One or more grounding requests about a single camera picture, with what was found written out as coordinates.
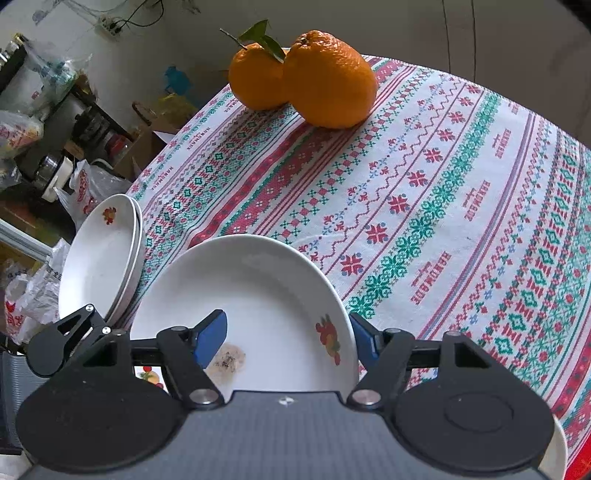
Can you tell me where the patterned red green tablecloth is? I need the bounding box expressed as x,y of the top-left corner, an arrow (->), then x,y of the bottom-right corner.
130,57 -> 590,455

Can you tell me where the blue thermos jug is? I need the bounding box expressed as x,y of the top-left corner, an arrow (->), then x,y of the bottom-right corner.
164,65 -> 192,95

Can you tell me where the large bumpy orange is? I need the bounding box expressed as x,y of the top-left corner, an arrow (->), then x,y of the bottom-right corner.
283,30 -> 378,129

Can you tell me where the orange with green leaf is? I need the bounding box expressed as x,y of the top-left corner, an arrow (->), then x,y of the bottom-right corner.
219,19 -> 288,111

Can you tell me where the black metal storage rack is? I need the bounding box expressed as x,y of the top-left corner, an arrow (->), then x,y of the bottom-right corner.
1,35 -> 132,217

